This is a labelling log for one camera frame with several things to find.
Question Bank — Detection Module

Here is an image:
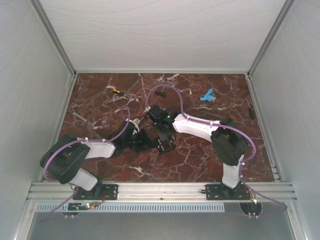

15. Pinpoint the yellow black screwdriver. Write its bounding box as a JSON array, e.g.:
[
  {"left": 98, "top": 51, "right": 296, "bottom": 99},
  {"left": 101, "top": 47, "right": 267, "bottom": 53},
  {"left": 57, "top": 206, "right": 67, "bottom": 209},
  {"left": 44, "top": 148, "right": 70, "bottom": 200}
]
[{"left": 112, "top": 89, "right": 130, "bottom": 100}]

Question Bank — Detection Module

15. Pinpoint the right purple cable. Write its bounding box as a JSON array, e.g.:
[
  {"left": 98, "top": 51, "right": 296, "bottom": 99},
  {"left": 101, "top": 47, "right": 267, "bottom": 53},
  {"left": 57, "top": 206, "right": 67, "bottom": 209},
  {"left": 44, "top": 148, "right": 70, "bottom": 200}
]
[{"left": 144, "top": 84, "right": 288, "bottom": 218}]

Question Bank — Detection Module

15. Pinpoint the blue plastic connector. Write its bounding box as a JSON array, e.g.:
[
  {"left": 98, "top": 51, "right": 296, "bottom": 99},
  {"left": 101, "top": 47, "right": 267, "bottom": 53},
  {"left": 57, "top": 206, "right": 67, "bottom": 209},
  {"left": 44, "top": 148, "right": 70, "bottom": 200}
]
[{"left": 199, "top": 89, "right": 216, "bottom": 103}]

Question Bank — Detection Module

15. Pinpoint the thin black screwdriver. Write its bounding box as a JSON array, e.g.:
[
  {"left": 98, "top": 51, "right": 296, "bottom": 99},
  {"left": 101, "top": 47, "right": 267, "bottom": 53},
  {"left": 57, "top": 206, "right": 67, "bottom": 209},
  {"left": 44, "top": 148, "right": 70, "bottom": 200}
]
[{"left": 246, "top": 99, "right": 256, "bottom": 120}]

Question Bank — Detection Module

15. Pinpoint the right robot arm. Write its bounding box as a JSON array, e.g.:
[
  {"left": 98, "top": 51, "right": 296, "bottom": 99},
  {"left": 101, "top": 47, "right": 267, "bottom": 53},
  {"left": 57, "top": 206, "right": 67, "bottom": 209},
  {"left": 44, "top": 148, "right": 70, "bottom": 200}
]
[{"left": 147, "top": 105, "right": 248, "bottom": 200}]

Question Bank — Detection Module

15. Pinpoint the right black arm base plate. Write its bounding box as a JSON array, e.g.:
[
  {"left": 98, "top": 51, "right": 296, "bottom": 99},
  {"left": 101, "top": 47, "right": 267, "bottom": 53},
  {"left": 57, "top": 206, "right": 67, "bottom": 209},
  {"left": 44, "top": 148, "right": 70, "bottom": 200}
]
[{"left": 200, "top": 184, "right": 251, "bottom": 201}]

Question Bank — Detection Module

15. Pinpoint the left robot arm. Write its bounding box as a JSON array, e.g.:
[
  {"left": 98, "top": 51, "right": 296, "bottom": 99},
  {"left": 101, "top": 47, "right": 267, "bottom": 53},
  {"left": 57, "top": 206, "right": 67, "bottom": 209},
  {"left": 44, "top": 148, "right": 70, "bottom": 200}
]
[{"left": 40, "top": 119, "right": 156, "bottom": 199}]

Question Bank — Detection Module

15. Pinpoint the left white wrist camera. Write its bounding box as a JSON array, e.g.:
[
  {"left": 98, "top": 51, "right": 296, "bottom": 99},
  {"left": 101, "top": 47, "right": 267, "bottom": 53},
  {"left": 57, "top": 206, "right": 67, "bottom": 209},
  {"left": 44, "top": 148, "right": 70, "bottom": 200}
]
[{"left": 130, "top": 118, "right": 141, "bottom": 135}]

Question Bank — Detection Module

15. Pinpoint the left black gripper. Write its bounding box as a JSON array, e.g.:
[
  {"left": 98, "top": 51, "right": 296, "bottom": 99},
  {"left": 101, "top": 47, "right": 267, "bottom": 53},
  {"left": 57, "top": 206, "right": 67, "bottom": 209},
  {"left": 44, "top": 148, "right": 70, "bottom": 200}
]
[{"left": 124, "top": 128, "right": 158, "bottom": 154}]

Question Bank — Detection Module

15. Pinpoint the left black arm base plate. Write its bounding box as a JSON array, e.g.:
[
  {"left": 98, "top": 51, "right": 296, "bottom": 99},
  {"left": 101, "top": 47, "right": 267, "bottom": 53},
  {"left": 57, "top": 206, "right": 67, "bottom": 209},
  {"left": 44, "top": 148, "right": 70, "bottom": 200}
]
[{"left": 72, "top": 183, "right": 119, "bottom": 201}]

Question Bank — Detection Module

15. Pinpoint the slotted grey cable duct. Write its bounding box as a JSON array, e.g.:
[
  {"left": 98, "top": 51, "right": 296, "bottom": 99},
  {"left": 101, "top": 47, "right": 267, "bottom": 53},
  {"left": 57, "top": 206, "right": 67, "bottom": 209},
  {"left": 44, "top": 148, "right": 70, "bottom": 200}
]
[{"left": 36, "top": 202, "right": 225, "bottom": 213}]

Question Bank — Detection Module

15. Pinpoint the black fuse box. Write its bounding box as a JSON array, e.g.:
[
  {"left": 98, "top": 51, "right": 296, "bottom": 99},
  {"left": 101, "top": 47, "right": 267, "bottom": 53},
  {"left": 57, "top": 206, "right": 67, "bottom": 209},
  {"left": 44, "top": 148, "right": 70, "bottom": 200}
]
[{"left": 155, "top": 137, "right": 176, "bottom": 154}]

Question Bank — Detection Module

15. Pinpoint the silver wrench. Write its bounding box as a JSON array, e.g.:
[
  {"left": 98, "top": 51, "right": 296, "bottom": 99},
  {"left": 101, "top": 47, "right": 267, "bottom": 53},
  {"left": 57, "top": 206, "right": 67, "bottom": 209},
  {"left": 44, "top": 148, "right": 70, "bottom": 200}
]
[{"left": 70, "top": 110, "right": 90, "bottom": 124}]

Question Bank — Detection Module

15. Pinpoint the purple cable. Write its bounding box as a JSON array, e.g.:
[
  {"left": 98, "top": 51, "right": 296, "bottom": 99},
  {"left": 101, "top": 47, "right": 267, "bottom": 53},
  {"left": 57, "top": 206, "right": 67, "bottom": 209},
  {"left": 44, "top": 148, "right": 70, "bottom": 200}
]
[
  {"left": 144, "top": 84, "right": 288, "bottom": 218},
  {"left": 38, "top": 105, "right": 131, "bottom": 223}
]

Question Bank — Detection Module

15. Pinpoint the black handled screwdriver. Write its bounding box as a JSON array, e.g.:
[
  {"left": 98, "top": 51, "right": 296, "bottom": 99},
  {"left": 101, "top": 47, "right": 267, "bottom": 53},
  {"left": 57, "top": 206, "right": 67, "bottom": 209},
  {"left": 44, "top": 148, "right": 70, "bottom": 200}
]
[{"left": 153, "top": 90, "right": 167, "bottom": 97}]

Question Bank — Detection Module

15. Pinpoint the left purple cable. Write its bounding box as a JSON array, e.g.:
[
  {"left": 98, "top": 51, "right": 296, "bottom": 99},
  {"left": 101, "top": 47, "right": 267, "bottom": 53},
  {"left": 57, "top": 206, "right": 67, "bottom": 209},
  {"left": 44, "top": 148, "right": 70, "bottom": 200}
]
[{"left": 38, "top": 105, "right": 131, "bottom": 223}]

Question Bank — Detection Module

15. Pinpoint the aluminium rail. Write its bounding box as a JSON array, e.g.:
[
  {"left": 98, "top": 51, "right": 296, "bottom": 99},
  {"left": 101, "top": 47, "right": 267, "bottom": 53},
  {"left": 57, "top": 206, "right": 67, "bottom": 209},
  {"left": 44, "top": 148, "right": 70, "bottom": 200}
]
[{"left": 26, "top": 182, "right": 297, "bottom": 203}]

